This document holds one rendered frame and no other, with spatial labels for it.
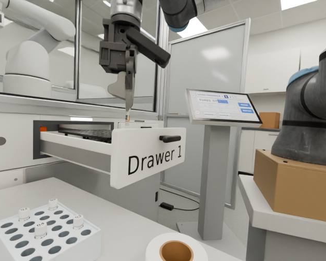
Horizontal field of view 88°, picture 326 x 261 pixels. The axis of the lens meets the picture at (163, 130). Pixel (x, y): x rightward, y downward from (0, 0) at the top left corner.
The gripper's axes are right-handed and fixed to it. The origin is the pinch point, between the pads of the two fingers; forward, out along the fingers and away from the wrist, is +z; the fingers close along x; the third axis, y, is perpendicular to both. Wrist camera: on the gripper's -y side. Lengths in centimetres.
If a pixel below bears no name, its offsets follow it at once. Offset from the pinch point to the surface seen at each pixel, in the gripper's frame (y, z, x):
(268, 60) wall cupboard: -220, -116, -245
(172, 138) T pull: -10.4, 7.0, 5.1
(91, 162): 7.2, 13.0, 6.1
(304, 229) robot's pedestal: -37.5, 23.7, 13.8
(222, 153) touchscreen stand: -64, 25, -77
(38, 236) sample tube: 8.7, 18.2, 22.2
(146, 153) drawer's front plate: -4.5, 10.4, 6.7
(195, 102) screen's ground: -40, -11, -75
